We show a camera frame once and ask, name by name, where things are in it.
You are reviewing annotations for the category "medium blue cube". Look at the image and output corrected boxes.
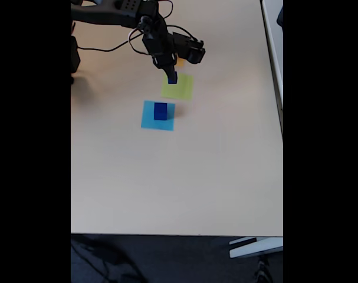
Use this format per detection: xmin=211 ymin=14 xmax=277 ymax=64
xmin=153 ymin=102 xmax=168 ymax=121

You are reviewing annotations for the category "green paper square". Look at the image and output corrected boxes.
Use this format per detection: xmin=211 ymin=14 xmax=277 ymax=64
xmin=161 ymin=73 xmax=195 ymax=101

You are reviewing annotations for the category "light blue paper square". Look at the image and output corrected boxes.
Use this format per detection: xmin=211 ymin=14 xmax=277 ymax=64
xmin=140 ymin=100 xmax=176 ymax=132

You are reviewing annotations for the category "white neighbouring table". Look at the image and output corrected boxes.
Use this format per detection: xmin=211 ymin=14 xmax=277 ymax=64
xmin=260 ymin=0 xmax=284 ymax=138

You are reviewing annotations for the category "white table foot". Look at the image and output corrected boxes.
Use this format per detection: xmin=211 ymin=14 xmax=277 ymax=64
xmin=228 ymin=236 xmax=284 ymax=259

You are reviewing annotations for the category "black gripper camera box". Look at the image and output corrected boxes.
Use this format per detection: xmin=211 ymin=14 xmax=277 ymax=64
xmin=171 ymin=31 xmax=206 ymax=65

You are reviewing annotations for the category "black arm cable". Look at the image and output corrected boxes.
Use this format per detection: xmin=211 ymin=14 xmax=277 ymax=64
xmin=127 ymin=0 xmax=174 ymax=55

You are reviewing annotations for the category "black floor cable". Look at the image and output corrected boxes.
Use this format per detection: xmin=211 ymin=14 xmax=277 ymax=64
xmin=71 ymin=238 xmax=146 ymax=283

